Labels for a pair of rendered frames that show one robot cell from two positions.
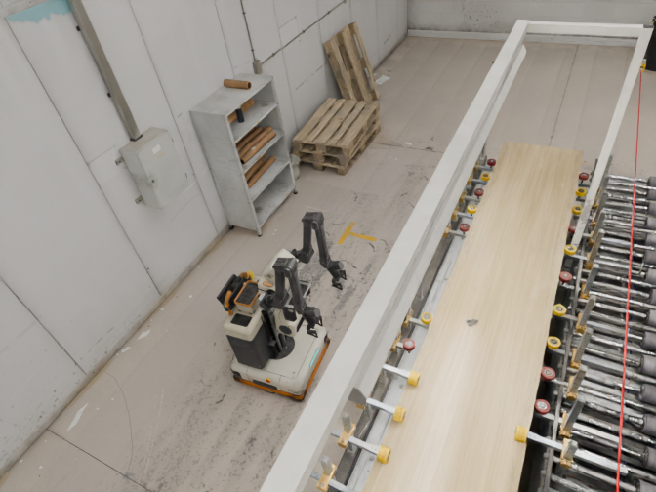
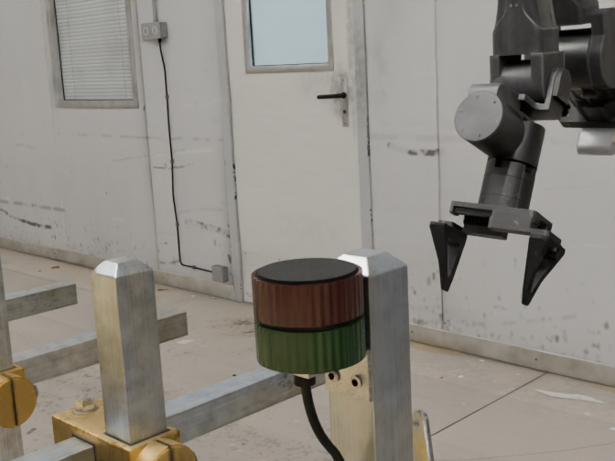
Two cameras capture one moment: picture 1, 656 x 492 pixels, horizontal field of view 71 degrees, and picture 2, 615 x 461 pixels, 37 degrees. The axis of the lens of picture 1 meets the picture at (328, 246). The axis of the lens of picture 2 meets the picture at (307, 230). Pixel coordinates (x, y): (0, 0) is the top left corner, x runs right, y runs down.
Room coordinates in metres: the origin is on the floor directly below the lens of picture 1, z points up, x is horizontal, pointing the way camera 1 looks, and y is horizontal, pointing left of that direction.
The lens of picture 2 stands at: (1.90, -0.86, 1.26)
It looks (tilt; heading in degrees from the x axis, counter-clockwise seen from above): 11 degrees down; 102
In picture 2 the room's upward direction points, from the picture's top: 3 degrees counter-clockwise
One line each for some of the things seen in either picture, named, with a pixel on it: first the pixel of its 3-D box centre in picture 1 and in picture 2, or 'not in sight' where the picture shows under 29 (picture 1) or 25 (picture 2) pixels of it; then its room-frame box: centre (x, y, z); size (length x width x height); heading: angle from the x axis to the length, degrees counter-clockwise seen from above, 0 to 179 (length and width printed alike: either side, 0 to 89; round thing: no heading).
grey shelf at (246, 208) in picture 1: (250, 157); not in sight; (4.61, 0.71, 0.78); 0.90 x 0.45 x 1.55; 147
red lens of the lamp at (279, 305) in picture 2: not in sight; (307, 291); (1.80, -0.39, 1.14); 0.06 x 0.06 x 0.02
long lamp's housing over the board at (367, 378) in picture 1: (462, 157); not in sight; (1.65, -0.64, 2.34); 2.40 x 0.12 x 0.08; 147
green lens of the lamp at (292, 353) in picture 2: not in sight; (310, 336); (1.80, -0.39, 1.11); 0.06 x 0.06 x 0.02
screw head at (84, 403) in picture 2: not in sight; (84, 402); (1.55, -0.18, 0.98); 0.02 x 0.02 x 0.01
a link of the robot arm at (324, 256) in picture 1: (321, 241); not in sight; (2.31, 0.04, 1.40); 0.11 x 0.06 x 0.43; 152
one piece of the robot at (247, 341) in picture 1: (261, 320); not in sight; (2.39, 0.63, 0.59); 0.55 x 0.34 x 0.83; 152
